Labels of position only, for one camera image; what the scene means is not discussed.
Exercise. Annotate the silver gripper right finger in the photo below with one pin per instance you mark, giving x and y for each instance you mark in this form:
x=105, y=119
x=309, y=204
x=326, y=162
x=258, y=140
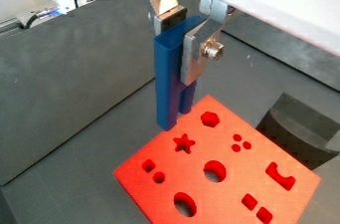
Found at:
x=200, y=41

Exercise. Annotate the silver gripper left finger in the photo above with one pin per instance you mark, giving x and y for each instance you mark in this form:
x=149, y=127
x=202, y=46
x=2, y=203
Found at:
x=164, y=5

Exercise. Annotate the blue square-circle peg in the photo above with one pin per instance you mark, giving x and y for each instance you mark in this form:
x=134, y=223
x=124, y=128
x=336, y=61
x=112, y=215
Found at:
x=174, y=95

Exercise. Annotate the dark grey foam block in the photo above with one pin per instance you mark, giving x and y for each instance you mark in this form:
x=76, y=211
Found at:
x=300, y=130

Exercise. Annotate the red shape-sorting block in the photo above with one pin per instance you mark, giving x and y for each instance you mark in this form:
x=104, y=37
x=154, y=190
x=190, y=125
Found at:
x=213, y=172

